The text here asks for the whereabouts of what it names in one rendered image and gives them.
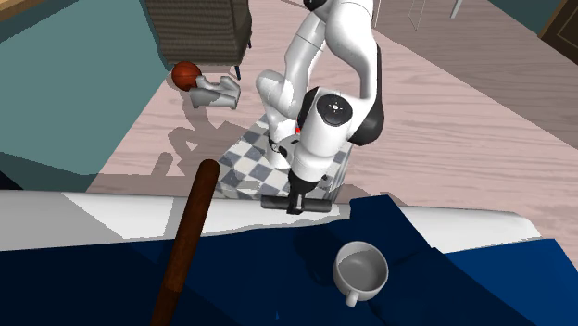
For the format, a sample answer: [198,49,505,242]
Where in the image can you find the grey blocky object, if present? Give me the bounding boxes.
[188,74,243,111]

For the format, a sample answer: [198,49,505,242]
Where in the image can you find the brown wooden baseball bat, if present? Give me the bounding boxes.
[149,158,222,326]

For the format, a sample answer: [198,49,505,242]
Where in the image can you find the pale thin furniture legs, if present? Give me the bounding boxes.
[371,0,465,31]

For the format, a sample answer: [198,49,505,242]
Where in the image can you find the checkered robot stand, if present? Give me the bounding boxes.
[215,112,356,203]

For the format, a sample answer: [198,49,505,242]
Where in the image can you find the dark grey cylindrical bar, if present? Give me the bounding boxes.
[260,194,333,214]

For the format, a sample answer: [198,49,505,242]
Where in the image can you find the orange basketball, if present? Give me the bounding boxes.
[170,60,204,94]

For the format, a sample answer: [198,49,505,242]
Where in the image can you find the white cup with handle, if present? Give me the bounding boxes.
[332,240,390,309]

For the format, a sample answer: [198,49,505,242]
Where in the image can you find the dark brown door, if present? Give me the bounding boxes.
[537,0,578,67]

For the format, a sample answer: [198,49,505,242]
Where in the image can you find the bed with blue blanket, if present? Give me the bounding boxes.
[0,189,578,326]

